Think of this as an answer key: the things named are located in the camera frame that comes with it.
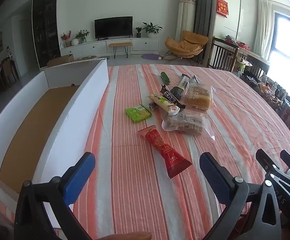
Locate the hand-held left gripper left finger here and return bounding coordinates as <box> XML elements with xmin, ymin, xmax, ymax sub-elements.
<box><xmin>14</xmin><ymin>152</ymin><xmax>96</xmax><ymax>240</ymax></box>

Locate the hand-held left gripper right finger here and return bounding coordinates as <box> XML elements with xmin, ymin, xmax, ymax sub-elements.
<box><xmin>199</xmin><ymin>151</ymin><xmax>282</xmax><ymax>240</ymax></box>

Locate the red snack packet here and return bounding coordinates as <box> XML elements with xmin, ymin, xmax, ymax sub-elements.
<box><xmin>138</xmin><ymin>126</ymin><xmax>192</xmax><ymax>179</ymax></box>

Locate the white cardboard box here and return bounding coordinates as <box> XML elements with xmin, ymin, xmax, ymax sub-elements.
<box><xmin>0</xmin><ymin>58</ymin><xmax>109</xmax><ymax>230</ymax></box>

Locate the clear brown wafer packet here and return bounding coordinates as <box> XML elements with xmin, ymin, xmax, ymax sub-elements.
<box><xmin>161</xmin><ymin>109</ymin><xmax>215</xmax><ymax>140</ymax></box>

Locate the clear bread packet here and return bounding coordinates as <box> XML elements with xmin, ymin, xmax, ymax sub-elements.
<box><xmin>181</xmin><ymin>82</ymin><xmax>213</xmax><ymax>111</ymax></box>

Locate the long white green snack packet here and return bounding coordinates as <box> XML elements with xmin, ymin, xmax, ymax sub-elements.
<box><xmin>149</xmin><ymin>94</ymin><xmax>180</xmax><ymax>113</ymax></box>

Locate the dark brown chocolate bar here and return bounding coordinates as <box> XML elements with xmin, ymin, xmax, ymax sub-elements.
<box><xmin>160</xmin><ymin>84</ymin><xmax>187</xmax><ymax>109</ymax></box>

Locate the long black snack packet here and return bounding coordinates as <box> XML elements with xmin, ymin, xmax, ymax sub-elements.
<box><xmin>170</xmin><ymin>74</ymin><xmax>191</xmax><ymax>98</ymax></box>

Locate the grey triangular snack packet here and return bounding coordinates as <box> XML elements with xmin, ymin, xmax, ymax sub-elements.
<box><xmin>189</xmin><ymin>75</ymin><xmax>203</xmax><ymax>85</ymax></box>

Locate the green cylindrical snack packet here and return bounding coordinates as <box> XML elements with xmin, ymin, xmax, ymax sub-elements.
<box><xmin>160</xmin><ymin>72</ymin><xmax>172</xmax><ymax>85</ymax></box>

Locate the person's left hand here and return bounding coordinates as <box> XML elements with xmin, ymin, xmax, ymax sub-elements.
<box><xmin>101</xmin><ymin>232</ymin><xmax>152</xmax><ymax>240</ymax></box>

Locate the orange striped tablecloth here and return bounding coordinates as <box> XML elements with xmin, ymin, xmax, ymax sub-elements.
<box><xmin>0</xmin><ymin>64</ymin><xmax>290</xmax><ymax>240</ymax></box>

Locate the row of assorted goods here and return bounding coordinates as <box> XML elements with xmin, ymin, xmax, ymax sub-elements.
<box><xmin>243</xmin><ymin>70</ymin><xmax>290</xmax><ymax>135</ymax></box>

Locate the dark wooden slatted chair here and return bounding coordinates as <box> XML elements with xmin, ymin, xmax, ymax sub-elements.
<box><xmin>207</xmin><ymin>37</ymin><xmax>239</xmax><ymax>72</ymax></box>

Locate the brown cardboard box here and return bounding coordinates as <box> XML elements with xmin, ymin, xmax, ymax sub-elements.
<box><xmin>47</xmin><ymin>54</ymin><xmax>74</xmax><ymax>68</ymax></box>

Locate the grey floor cushion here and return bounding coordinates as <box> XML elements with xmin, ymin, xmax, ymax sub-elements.
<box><xmin>74</xmin><ymin>55</ymin><xmax>108</xmax><ymax>62</ymax></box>

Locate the large window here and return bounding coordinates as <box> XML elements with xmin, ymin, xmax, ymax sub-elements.
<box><xmin>268</xmin><ymin>11</ymin><xmax>290</xmax><ymax>105</ymax></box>

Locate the wooden dining set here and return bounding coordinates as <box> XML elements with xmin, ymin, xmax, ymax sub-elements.
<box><xmin>0</xmin><ymin>55</ymin><xmax>20</xmax><ymax>85</ymax></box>

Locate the white television cabinet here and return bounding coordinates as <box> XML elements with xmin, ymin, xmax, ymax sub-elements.
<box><xmin>60</xmin><ymin>38</ymin><xmax>160</xmax><ymax>58</ymax></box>

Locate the white sheer curtain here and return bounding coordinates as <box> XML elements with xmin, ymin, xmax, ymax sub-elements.
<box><xmin>253</xmin><ymin>0</ymin><xmax>276</xmax><ymax>58</ymax></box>

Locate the orange lounge chair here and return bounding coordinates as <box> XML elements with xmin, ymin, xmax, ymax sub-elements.
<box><xmin>165</xmin><ymin>30</ymin><xmax>209</xmax><ymax>65</ymax></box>

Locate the small wooden bench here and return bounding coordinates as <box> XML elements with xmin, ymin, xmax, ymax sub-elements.
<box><xmin>109</xmin><ymin>42</ymin><xmax>133</xmax><ymax>58</ymax></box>

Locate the white door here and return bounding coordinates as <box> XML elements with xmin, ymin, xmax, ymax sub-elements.
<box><xmin>20</xmin><ymin>19</ymin><xmax>32</xmax><ymax>77</ymax></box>

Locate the red flower arrangement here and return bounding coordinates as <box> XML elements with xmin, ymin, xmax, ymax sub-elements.
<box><xmin>60</xmin><ymin>30</ymin><xmax>73</xmax><ymax>47</ymax></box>

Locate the green plant in vase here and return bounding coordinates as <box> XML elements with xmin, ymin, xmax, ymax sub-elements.
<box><xmin>75</xmin><ymin>29</ymin><xmax>90</xmax><ymax>43</ymax></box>

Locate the dark glass display cabinet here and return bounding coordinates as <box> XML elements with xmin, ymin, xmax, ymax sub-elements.
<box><xmin>32</xmin><ymin>0</ymin><xmax>61</xmax><ymax>68</ymax></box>

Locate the black television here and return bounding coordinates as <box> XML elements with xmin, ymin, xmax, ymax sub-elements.
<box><xmin>94</xmin><ymin>17</ymin><xmax>133</xmax><ymax>40</ymax></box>

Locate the large leafy potted plant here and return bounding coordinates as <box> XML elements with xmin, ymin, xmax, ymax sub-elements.
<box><xmin>142</xmin><ymin>22</ymin><xmax>163</xmax><ymax>38</ymax></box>

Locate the covered standing air conditioner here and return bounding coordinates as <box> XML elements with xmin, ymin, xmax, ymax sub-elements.
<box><xmin>175</xmin><ymin>0</ymin><xmax>197</xmax><ymax>42</ymax></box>

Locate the grey curtain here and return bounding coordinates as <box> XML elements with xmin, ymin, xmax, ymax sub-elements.
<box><xmin>189</xmin><ymin>0</ymin><xmax>218</xmax><ymax>40</ymax></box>

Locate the red wall hanging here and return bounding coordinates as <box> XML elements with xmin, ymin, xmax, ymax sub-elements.
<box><xmin>216</xmin><ymin>0</ymin><xmax>229</xmax><ymax>18</ymax></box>

